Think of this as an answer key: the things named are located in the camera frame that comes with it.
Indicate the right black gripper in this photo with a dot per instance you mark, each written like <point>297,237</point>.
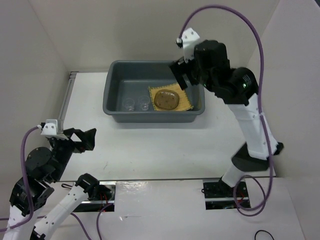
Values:
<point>180,67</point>

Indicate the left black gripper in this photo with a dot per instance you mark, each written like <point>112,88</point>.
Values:
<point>88,137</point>

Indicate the clear glass plate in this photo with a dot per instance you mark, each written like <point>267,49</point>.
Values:
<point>166,99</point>

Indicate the yellow woven bamboo mat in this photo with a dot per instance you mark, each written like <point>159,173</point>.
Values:
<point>184,102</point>

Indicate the clear glass cup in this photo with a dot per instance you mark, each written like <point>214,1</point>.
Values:
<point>128,105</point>
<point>144,103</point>

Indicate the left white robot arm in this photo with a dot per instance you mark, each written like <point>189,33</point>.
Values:
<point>29,196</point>

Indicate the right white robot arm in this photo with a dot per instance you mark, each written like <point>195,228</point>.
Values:
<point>242,100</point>

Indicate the grey plastic bin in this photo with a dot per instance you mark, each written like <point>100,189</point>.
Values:
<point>132,79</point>

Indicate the aluminium table rail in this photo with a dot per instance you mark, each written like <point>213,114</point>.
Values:
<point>67,95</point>

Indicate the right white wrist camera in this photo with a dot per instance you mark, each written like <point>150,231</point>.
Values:
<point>187,43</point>

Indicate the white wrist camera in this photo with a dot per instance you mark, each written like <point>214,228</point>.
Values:
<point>53,128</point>
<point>187,43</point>

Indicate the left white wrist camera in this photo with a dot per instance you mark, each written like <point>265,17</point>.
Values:
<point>53,128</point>

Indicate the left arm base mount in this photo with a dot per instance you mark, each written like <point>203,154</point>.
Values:
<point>100,196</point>

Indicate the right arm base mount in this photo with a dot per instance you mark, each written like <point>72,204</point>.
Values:
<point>218,195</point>

